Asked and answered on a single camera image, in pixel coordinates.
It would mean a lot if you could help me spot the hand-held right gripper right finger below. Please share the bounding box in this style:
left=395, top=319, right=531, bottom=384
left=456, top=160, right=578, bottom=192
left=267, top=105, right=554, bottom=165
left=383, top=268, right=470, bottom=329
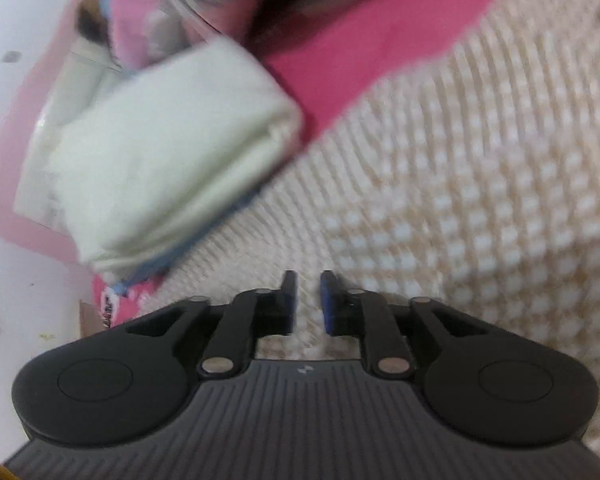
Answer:
left=319, top=270, right=489, bottom=380

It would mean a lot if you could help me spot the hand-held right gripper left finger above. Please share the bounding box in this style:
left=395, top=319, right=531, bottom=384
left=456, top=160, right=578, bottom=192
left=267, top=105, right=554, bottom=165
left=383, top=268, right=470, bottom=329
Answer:
left=126, top=270, right=299, bottom=380

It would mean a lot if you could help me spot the beige checked knit cardigan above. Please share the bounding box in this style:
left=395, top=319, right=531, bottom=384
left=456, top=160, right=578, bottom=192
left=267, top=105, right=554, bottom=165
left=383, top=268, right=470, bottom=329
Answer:
left=140, top=0, right=600, bottom=461

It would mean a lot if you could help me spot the folded blue cloth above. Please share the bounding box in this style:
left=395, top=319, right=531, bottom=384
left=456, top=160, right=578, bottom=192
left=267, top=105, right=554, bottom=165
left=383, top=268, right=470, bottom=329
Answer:
left=110, top=200, right=261, bottom=296

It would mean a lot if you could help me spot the folded cream cloth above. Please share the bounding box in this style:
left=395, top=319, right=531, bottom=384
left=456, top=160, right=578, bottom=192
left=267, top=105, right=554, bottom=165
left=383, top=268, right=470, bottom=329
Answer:
left=45, top=37, right=303, bottom=276

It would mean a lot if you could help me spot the pink floral bed sheet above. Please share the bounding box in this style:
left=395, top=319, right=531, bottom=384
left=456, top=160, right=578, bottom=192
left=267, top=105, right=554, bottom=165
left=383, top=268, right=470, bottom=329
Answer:
left=92, top=0, right=513, bottom=333

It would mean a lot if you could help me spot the pink grey floral quilt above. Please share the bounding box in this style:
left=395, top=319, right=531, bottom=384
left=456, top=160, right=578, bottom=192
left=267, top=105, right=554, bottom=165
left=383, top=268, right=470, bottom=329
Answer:
left=105, top=0, right=266, bottom=71

